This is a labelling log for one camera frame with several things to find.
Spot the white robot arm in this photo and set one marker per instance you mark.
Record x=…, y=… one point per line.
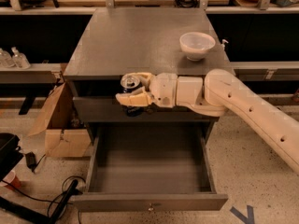
x=213, y=95

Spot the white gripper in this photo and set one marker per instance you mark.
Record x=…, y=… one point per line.
x=163, y=89

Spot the black power adapter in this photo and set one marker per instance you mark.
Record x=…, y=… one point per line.
x=30, y=160

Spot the blue pepsi can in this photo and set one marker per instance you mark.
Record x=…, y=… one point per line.
x=130, y=83

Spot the brown cardboard box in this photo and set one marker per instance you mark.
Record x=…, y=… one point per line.
x=64, y=137

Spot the red plastic cup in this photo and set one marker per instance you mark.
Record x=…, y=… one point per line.
x=11, y=181

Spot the open grey middle drawer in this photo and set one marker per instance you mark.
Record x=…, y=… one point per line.
x=150, y=167

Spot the grey drawer cabinet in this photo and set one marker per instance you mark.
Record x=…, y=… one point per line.
x=123, y=40

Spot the closed grey top drawer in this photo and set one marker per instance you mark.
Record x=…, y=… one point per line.
x=107, y=109

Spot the clear sanitizer bottle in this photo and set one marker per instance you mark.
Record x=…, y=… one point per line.
x=20, y=59
x=6, y=59

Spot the black bin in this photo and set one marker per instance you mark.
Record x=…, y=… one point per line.
x=10, y=153

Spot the white bowl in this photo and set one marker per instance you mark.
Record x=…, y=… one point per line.
x=196, y=45

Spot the white pump bottle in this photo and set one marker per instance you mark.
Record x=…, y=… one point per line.
x=225, y=44

